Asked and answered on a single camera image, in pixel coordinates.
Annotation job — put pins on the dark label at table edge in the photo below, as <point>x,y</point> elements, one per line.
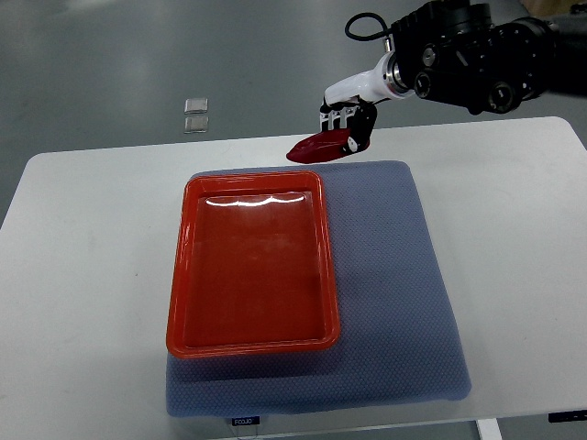
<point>567,417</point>

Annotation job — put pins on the cardboard box corner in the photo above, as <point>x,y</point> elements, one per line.
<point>551,8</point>

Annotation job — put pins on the white table leg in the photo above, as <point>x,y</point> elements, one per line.
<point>488,429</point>

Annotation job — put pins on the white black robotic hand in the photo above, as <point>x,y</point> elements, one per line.
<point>351,103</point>

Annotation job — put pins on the upper metal floor plate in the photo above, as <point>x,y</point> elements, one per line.
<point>198,105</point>

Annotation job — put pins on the blue-grey textured mat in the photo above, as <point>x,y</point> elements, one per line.
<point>399,340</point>

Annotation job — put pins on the black mat label tag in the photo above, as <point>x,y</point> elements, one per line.
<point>245,421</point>

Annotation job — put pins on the red plastic tray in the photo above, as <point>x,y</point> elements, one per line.
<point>253,271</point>

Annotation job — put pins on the red pepper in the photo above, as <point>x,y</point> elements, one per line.
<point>321,147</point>

